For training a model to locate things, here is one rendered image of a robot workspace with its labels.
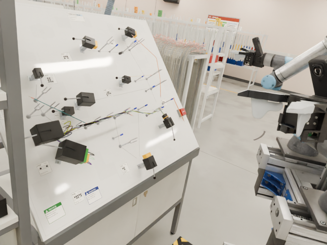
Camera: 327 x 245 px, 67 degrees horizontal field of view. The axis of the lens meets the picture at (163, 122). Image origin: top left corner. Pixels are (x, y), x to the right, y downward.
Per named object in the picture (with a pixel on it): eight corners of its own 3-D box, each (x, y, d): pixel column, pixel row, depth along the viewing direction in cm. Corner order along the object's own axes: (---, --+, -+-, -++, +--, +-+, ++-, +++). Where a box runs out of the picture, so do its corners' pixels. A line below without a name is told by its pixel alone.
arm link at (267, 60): (272, 55, 140) (277, 53, 146) (264, 53, 142) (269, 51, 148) (268, 68, 144) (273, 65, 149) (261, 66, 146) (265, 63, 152)
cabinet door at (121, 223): (134, 237, 156) (141, 186, 141) (52, 307, 114) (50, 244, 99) (132, 236, 157) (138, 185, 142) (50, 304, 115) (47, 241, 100)
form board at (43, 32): (41, 241, 93) (43, 241, 92) (-57, -6, 96) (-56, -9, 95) (197, 147, 184) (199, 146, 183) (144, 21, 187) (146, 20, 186)
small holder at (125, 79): (110, 77, 142) (117, 72, 137) (123, 80, 148) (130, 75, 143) (111, 84, 140) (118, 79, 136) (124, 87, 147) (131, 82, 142)
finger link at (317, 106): (322, 115, 40) (330, 111, 46) (325, 106, 39) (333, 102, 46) (291, 109, 43) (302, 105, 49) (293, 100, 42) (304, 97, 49)
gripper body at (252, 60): (241, 64, 153) (261, 68, 147) (245, 49, 149) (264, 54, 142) (246, 61, 158) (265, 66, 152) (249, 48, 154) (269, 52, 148)
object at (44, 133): (-3, 141, 91) (9, 129, 82) (44, 130, 105) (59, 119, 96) (3, 158, 91) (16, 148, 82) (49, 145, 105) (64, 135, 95)
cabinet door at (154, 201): (182, 198, 198) (191, 155, 183) (135, 238, 156) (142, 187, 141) (179, 196, 200) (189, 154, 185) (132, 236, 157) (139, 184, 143)
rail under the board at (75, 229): (198, 155, 185) (200, 147, 182) (45, 256, 94) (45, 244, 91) (191, 152, 188) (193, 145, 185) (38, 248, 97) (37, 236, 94)
